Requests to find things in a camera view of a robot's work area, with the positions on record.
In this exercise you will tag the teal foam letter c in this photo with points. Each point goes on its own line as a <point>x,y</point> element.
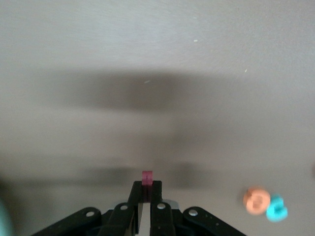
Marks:
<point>276,211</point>

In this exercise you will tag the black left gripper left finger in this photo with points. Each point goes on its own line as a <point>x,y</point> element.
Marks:
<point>118,221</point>

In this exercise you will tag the pale green round plate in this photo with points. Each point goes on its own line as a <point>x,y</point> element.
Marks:
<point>4,218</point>

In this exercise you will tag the orange foam letter e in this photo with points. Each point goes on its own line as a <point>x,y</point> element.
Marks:
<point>256,200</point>

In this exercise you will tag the dark red foam letter l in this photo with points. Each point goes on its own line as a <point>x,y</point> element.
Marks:
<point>147,178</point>

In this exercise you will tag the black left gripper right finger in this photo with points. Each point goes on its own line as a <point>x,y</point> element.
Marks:
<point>162,221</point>

